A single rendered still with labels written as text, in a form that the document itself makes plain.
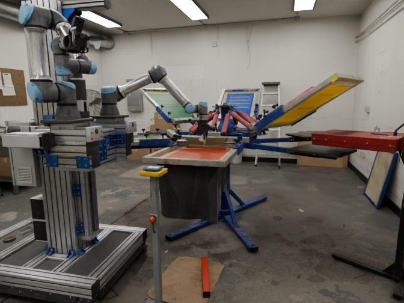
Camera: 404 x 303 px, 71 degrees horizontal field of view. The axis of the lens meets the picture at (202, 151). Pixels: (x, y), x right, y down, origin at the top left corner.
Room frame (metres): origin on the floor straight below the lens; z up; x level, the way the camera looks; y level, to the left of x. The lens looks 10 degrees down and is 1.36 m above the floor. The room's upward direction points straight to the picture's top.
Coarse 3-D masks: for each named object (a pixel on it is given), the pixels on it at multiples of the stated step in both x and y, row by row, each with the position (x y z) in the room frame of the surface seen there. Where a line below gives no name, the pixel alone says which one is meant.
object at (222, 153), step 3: (204, 150) 2.35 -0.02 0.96; (207, 150) 2.35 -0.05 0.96; (210, 150) 2.35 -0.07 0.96; (213, 150) 2.35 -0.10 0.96; (216, 150) 2.35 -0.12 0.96; (219, 150) 2.35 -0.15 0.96; (222, 150) 2.35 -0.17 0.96; (225, 150) 2.35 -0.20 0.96; (228, 150) 2.34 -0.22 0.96; (219, 153) 2.21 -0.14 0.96; (222, 153) 2.21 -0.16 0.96; (216, 156) 2.08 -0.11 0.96; (219, 156) 2.08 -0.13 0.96; (222, 156) 2.08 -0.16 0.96; (213, 159) 1.97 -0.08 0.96; (216, 159) 1.97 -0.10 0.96
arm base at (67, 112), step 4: (60, 104) 1.76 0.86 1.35; (64, 104) 1.76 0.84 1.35; (68, 104) 1.76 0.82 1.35; (72, 104) 1.78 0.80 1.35; (76, 104) 1.82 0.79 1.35; (60, 108) 1.76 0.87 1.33; (64, 108) 1.75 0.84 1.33; (68, 108) 1.76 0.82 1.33; (72, 108) 1.78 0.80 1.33; (76, 108) 1.81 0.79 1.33; (56, 112) 1.77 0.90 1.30; (60, 112) 1.75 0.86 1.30; (64, 112) 1.75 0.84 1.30; (68, 112) 1.76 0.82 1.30; (72, 112) 1.77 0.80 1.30; (76, 112) 1.79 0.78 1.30; (56, 116) 1.75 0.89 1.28; (60, 116) 1.74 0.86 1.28; (64, 116) 1.74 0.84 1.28; (68, 116) 1.75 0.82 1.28; (72, 116) 1.76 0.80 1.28; (76, 116) 1.78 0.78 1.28; (80, 116) 1.82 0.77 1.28
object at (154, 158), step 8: (160, 152) 2.11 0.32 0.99; (168, 152) 2.27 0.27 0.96; (232, 152) 2.06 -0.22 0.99; (144, 160) 1.89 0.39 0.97; (152, 160) 1.88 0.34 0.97; (160, 160) 1.86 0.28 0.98; (168, 160) 1.85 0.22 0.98; (176, 160) 1.83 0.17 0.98; (184, 160) 1.82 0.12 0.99; (192, 160) 1.80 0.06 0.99; (200, 160) 1.79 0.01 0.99; (208, 160) 1.78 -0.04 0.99; (216, 160) 1.78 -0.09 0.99; (224, 160) 1.78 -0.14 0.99
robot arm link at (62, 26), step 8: (56, 16) 1.74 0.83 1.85; (56, 24) 1.74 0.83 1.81; (64, 24) 1.75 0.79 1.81; (56, 32) 1.76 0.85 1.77; (64, 32) 1.71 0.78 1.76; (72, 56) 1.65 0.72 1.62; (80, 56) 1.63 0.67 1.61; (80, 64) 1.58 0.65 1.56; (88, 64) 1.62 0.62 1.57; (96, 64) 1.66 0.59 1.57; (80, 72) 1.60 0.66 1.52; (88, 72) 1.63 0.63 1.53
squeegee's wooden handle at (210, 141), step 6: (186, 138) 2.44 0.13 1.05; (192, 138) 2.43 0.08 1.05; (198, 138) 2.41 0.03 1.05; (210, 138) 2.38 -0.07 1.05; (216, 138) 2.37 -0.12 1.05; (222, 138) 2.35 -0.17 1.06; (192, 144) 2.43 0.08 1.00; (198, 144) 2.41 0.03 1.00; (210, 144) 2.38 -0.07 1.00; (216, 144) 2.37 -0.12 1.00; (222, 144) 2.35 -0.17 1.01
